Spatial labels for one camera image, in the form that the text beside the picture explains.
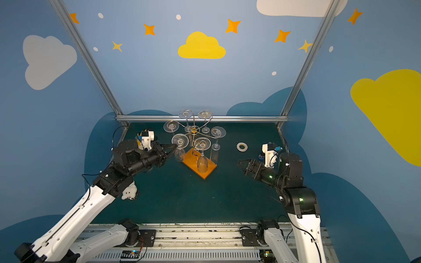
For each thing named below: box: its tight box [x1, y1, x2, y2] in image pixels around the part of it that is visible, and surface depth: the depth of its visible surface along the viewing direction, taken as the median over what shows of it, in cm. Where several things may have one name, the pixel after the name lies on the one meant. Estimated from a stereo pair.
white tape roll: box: [236, 141, 249, 153], surface depth 112 cm
